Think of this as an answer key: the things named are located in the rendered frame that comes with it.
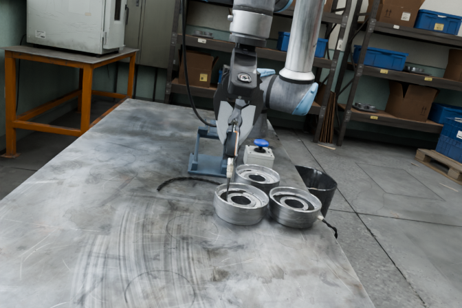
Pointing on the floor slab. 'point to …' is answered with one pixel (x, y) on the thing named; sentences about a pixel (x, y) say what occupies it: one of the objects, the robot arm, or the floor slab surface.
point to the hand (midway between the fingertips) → (231, 140)
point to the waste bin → (309, 174)
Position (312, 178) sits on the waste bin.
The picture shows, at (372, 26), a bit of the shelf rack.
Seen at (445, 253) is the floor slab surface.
